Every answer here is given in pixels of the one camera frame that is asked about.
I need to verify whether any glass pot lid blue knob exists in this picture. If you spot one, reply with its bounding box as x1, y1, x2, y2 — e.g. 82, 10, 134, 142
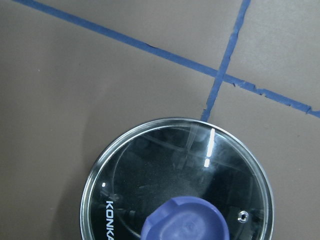
80, 118, 274, 240

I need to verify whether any brown paper table cover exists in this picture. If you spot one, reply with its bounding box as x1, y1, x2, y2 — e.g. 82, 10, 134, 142
0, 0, 320, 240

